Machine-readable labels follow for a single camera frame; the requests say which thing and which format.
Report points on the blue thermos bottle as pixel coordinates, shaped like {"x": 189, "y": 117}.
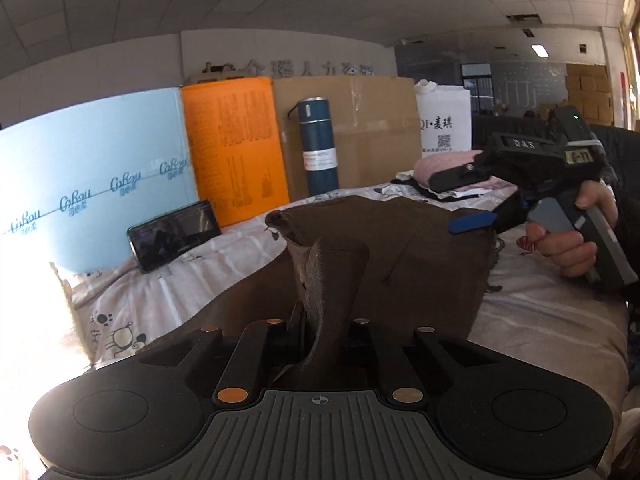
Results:
{"x": 318, "y": 146}

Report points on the black folded garment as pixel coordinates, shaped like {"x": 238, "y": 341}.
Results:
{"x": 406, "y": 183}

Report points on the brown leather garment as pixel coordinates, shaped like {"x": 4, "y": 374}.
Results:
{"x": 394, "y": 263}

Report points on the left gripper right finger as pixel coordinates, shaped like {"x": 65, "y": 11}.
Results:
{"x": 383, "y": 366}

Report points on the white tote bag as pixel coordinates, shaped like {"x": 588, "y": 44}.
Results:
{"x": 445, "y": 117}

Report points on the pink knitted sweater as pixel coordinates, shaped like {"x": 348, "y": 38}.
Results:
{"x": 429, "y": 165}

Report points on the stacked cardboard boxes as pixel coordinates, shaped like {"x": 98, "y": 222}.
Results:
{"x": 589, "y": 90}

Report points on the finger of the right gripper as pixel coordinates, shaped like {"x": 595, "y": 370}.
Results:
{"x": 472, "y": 222}

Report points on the orange printed box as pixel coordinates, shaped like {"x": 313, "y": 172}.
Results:
{"x": 235, "y": 147}

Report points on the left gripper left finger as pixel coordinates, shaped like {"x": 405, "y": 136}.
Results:
{"x": 251, "y": 361}

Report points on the white cartoon print bedsheet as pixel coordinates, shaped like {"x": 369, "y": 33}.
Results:
{"x": 534, "y": 392}

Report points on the right hand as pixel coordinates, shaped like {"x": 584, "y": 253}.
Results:
{"x": 568, "y": 250}

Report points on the large cardboard box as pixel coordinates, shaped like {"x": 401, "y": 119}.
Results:
{"x": 375, "y": 122}

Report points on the light blue foam board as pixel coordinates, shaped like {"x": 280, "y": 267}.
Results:
{"x": 75, "y": 180}

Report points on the black smartphone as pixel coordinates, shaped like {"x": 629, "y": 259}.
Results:
{"x": 163, "y": 239}

